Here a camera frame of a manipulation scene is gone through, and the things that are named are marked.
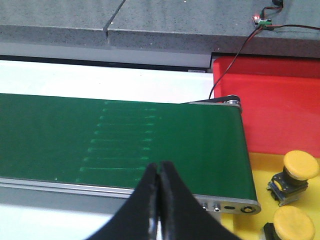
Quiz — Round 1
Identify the aluminium conveyor frame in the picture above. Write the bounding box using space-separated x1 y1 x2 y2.
0 94 262 216

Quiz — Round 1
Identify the green conveyor belt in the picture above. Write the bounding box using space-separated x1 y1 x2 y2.
0 92 258 202

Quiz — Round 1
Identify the yellow mushroom push button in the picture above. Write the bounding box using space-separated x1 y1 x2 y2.
259 205 316 240
266 150 320 207

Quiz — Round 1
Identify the red black wire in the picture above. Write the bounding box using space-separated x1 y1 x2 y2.
208 0 320 100

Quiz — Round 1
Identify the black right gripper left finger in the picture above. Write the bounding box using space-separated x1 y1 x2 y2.
88 163 159 240

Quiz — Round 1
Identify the small green circuit board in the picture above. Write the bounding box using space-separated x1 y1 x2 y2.
251 15 272 28

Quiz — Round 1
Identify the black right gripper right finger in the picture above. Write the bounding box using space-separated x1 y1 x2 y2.
159 161 239 240

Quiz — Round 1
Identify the yellow plastic tray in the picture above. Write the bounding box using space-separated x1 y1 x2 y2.
221 152 320 240

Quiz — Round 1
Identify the grey stone counter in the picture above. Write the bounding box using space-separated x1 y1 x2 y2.
0 0 320 68

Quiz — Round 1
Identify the red plastic tray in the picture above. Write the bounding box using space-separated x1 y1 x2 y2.
213 56 320 157

